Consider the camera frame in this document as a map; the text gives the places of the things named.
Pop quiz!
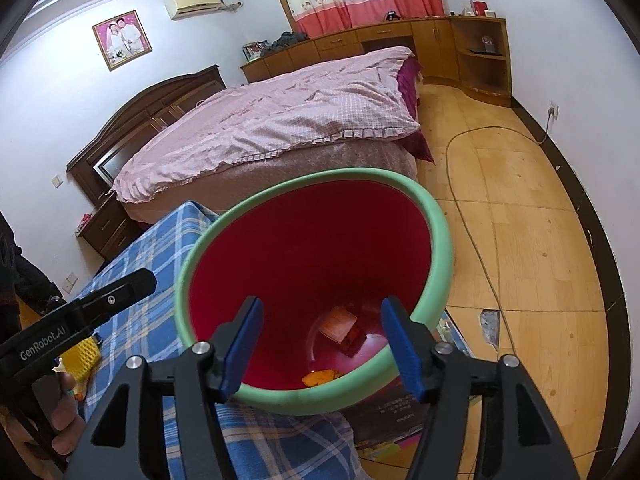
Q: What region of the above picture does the dark wooden nightstand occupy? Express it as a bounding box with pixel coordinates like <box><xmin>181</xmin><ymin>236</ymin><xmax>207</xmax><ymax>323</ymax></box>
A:
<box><xmin>75</xmin><ymin>191</ymin><xmax>146</xmax><ymax>262</ymax></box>

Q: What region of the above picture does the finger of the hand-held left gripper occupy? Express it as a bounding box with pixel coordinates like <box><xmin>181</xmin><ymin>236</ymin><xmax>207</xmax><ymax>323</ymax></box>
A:
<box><xmin>75</xmin><ymin>267</ymin><xmax>157</xmax><ymax>326</ymax></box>

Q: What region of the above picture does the small red box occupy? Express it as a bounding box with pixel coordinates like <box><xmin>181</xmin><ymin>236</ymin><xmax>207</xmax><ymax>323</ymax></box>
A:
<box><xmin>339</xmin><ymin>327</ymin><xmax>364</xmax><ymax>357</ymax></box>

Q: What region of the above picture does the wall air conditioner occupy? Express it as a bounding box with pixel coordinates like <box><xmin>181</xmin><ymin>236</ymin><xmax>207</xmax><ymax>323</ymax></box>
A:
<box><xmin>165</xmin><ymin>0</ymin><xmax>224</xmax><ymax>22</ymax></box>

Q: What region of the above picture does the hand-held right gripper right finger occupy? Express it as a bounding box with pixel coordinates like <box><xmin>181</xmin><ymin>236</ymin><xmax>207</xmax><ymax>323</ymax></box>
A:
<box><xmin>380</xmin><ymin>296</ymin><xmax>581</xmax><ymax>480</ymax></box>

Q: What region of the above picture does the bed base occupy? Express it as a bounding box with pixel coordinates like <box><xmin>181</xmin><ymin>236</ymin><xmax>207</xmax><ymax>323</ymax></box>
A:
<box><xmin>120</xmin><ymin>137</ymin><xmax>418</xmax><ymax>226</ymax></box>

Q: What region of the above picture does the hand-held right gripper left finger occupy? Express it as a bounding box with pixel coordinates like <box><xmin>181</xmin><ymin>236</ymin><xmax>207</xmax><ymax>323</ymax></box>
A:
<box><xmin>62</xmin><ymin>296</ymin><xmax>264</xmax><ymax>480</ymax></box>

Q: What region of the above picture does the yellow foam fruit net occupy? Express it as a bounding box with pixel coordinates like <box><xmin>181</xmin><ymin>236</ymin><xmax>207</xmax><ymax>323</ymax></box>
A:
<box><xmin>59</xmin><ymin>336</ymin><xmax>102</xmax><ymax>383</ymax></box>

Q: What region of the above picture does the floor cable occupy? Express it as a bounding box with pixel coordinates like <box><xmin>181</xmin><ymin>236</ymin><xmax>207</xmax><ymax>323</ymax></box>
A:
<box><xmin>444</xmin><ymin>110</ymin><xmax>557</xmax><ymax>376</ymax></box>

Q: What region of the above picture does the dark book under bin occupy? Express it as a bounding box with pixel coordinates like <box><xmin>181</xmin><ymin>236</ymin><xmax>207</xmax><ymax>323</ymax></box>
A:
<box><xmin>345</xmin><ymin>310</ymin><xmax>473</xmax><ymax>457</ymax></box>

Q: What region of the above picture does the shelf ornament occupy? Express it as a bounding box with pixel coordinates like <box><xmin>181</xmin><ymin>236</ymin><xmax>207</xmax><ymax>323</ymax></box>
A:
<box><xmin>470</xmin><ymin>35</ymin><xmax>501</xmax><ymax>56</ymax></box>

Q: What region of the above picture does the bed with pink cover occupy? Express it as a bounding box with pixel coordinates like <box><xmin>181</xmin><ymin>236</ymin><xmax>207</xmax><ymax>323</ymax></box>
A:
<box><xmin>111</xmin><ymin>46</ymin><xmax>421</xmax><ymax>205</ymax></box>

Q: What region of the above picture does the red bin with green rim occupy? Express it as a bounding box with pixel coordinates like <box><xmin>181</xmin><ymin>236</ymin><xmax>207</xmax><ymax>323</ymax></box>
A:
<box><xmin>175</xmin><ymin>167</ymin><xmax>455</xmax><ymax>416</ymax></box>

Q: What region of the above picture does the person's left hand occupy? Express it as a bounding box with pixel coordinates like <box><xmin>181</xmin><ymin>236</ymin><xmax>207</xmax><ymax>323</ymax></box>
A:
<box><xmin>0</xmin><ymin>369</ymin><xmax>87</xmax><ymax>480</ymax></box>

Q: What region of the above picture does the purple bed sheet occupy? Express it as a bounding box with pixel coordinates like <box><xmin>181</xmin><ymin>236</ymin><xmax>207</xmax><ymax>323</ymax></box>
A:
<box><xmin>397</xmin><ymin>55</ymin><xmax>435</xmax><ymax>163</ymax></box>

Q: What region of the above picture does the orange peel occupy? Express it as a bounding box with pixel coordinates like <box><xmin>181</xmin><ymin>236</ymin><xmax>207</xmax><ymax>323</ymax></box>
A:
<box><xmin>302</xmin><ymin>369</ymin><xmax>341</xmax><ymax>387</ymax></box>

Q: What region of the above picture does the dark wooden headboard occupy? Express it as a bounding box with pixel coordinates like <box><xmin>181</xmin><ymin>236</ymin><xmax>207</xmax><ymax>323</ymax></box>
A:
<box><xmin>66</xmin><ymin>64</ymin><xmax>226</xmax><ymax>206</ymax></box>

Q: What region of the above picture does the wooden corner shelf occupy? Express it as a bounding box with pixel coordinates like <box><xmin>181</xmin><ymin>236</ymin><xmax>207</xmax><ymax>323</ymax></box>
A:
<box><xmin>450</xmin><ymin>15</ymin><xmax>513</xmax><ymax>108</ymax></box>

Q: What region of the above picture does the long wooden cabinet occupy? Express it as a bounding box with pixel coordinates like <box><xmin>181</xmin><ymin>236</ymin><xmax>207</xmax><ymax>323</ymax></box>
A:
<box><xmin>240</xmin><ymin>15</ymin><xmax>466</xmax><ymax>88</ymax></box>

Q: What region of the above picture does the framed wall photo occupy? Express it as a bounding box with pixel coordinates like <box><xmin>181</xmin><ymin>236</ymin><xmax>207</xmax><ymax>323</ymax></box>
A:
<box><xmin>92</xmin><ymin>9</ymin><xmax>153</xmax><ymax>72</ymax></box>

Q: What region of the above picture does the blue plaid tablecloth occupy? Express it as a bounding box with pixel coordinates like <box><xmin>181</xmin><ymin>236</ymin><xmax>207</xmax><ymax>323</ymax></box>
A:
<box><xmin>70</xmin><ymin>201</ymin><xmax>368</xmax><ymax>480</ymax></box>

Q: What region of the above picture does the dark clothes heap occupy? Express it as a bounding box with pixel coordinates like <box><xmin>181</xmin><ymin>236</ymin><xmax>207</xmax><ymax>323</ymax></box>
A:
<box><xmin>260</xmin><ymin>31</ymin><xmax>308</xmax><ymax>56</ymax></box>

